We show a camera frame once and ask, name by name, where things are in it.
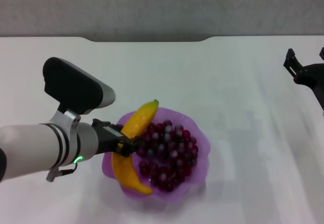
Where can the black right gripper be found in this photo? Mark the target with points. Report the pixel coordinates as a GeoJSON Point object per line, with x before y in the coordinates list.
{"type": "Point", "coordinates": [314, 76]}

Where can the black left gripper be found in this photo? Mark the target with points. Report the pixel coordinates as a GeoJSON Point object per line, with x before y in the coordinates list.
{"type": "Point", "coordinates": [107, 140]}

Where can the yellow banana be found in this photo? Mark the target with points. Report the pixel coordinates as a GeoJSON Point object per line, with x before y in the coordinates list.
{"type": "Point", "coordinates": [141, 117]}

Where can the dark red grape bunch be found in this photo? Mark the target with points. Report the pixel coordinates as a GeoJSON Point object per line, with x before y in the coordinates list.
{"type": "Point", "coordinates": [172, 155]}

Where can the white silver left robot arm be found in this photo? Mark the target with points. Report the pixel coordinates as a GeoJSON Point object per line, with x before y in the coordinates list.
{"type": "Point", "coordinates": [38, 148]}

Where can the purple scalloped plastic bowl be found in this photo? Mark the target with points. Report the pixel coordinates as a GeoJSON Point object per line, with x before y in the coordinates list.
{"type": "Point", "coordinates": [200, 148]}

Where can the left wrist camera housing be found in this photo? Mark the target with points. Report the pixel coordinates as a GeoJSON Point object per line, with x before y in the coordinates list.
{"type": "Point", "coordinates": [73, 87]}

